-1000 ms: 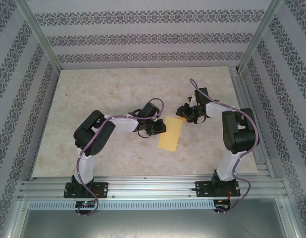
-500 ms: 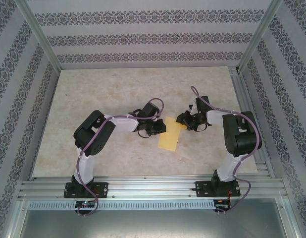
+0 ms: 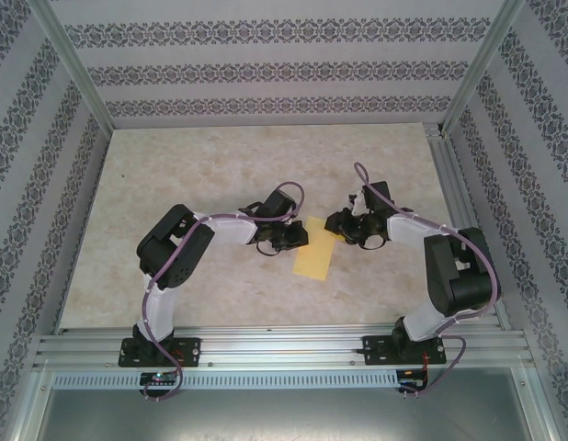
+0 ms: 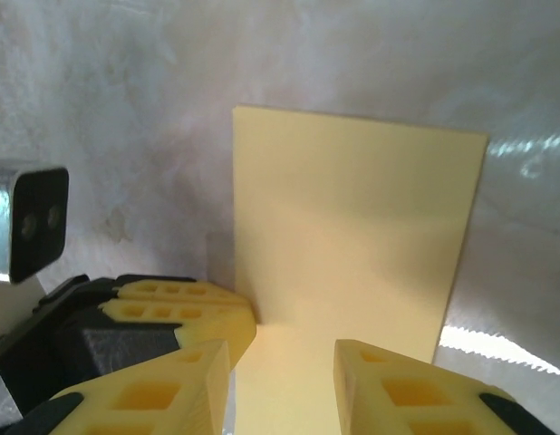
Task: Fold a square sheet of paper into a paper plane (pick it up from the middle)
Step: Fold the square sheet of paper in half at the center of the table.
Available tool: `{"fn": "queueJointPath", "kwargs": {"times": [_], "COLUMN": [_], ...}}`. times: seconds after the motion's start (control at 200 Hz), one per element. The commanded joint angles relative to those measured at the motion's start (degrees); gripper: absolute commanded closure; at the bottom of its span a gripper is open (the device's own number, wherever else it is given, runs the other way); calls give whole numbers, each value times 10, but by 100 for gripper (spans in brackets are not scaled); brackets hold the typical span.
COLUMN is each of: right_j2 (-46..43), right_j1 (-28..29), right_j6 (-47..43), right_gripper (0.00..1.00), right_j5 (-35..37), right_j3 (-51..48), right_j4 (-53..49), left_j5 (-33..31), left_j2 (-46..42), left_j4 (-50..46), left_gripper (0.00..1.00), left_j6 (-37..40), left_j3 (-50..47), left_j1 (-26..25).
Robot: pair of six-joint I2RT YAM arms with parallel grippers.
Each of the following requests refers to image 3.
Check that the yellow cloth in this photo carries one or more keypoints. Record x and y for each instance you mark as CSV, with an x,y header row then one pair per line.
x,y
314,257

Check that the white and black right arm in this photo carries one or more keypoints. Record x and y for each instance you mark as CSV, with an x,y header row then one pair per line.
x,y
449,275

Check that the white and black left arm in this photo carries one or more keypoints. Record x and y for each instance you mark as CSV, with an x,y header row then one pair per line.
x,y
229,229

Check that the grey sheet metal panel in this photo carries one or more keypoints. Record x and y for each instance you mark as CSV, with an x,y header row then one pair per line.
x,y
288,413

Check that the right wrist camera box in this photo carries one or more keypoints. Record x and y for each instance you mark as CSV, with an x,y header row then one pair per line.
x,y
357,209

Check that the aluminium side rail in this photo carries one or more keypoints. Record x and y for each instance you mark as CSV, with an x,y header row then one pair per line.
x,y
442,174

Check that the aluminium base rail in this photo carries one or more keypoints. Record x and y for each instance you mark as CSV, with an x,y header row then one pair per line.
x,y
288,344

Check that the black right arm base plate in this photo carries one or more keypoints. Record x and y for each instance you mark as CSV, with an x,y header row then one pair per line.
x,y
376,349

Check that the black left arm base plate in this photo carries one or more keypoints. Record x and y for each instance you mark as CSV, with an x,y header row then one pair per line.
x,y
187,351

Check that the aluminium corner post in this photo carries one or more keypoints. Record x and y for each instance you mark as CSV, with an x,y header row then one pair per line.
x,y
72,64
481,64

